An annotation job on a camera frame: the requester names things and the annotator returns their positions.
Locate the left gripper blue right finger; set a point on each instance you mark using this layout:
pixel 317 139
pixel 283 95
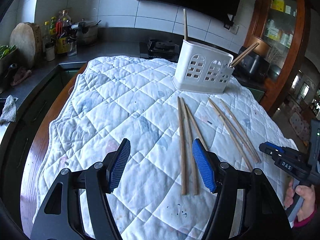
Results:
pixel 205 168

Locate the white wall socket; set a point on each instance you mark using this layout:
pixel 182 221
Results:
pixel 234 29

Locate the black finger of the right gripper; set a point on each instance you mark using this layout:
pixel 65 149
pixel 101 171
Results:
pixel 267 148

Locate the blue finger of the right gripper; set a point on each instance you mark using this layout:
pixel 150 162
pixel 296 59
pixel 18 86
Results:
pixel 278 149

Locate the metal bowl with greens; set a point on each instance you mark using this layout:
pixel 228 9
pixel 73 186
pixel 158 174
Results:
pixel 7 54

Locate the small white jar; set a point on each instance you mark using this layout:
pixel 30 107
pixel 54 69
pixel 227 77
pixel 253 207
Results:
pixel 50 51

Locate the white quilted cloth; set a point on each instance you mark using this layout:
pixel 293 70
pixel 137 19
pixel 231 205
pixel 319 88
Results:
pixel 127 97

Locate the person right hand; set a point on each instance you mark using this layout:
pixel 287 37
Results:
pixel 309 196

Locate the wooden glass cabinet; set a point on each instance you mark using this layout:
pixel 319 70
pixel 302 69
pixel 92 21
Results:
pixel 285 26

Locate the round wooden cutting board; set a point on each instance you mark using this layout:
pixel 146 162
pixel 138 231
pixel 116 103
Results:
pixel 27 38

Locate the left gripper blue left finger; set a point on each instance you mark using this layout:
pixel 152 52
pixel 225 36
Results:
pixel 117 162

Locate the copper inner pot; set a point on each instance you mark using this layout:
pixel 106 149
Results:
pixel 262 49

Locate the grey dish rag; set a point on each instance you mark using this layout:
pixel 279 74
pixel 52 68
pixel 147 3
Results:
pixel 9 112

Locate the white plastic utensil holder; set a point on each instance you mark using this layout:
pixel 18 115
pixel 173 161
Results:
pixel 202 69

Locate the black gas stove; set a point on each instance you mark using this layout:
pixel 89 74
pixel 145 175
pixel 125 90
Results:
pixel 159 49

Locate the dark soy sauce bottle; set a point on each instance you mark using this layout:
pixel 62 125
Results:
pixel 62 32

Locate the white pressure cooker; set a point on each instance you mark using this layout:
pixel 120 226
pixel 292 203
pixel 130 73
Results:
pixel 86 31

